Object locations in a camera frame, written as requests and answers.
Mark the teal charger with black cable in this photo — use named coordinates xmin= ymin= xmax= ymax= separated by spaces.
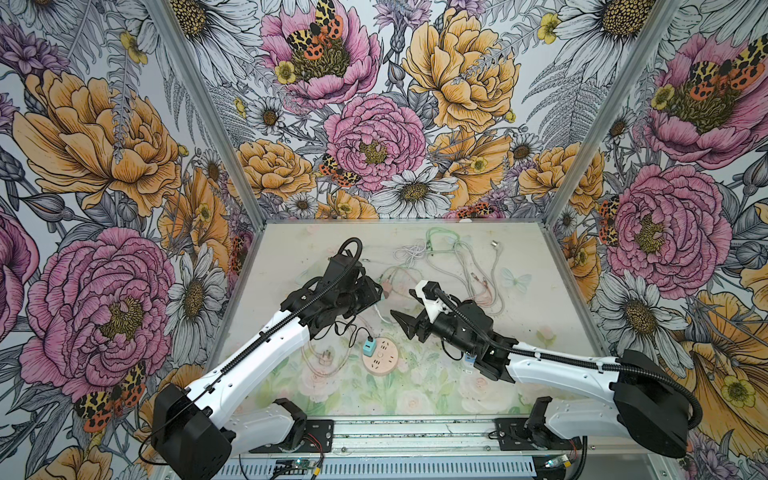
xmin=362 ymin=337 xmax=377 ymax=357

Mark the round pink power socket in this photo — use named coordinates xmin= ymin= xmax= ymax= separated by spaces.
xmin=362 ymin=337 xmax=399 ymax=377

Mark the lilac usb cable bundle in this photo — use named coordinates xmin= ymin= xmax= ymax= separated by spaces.
xmin=395 ymin=236 xmax=430 ymax=265

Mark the aluminium front rail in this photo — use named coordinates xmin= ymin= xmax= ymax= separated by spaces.
xmin=158 ymin=413 xmax=667 ymax=460

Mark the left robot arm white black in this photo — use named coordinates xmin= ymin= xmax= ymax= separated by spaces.
xmin=146 ymin=237 xmax=383 ymax=479

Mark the pink charger adapter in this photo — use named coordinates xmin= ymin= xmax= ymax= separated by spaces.
xmin=380 ymin=280 xmax=392 ymax=299

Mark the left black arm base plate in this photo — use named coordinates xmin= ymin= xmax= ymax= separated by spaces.
xmin=249 ymin=419 xmax=335 ymax=454

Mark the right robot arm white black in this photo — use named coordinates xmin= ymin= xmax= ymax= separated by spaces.
xmin=391 ymin=281 xmax=703 ymax=459

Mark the green usb cable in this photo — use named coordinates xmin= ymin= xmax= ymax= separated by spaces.
xmin=389 ymin=226 xmax=463 ymax=283

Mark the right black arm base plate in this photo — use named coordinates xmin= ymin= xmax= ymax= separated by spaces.
xmin=488 ymin=417 xmax=583 ymax=451

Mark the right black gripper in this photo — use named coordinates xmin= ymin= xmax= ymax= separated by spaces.
xmin=390 ymin=306 xmax=478 ymax=357

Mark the white blue power strip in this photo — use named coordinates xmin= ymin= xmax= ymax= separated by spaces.
xmin=463 ymin=353 xmax=476 ymax=369

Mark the pink socket cord with plug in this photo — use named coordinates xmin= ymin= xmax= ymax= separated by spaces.
xmin=299 ymin=335 xmax=367 ymax=379

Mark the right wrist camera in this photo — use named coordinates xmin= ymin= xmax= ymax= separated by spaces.
xmin=414 ymin=280 xmax=451 ymax=323

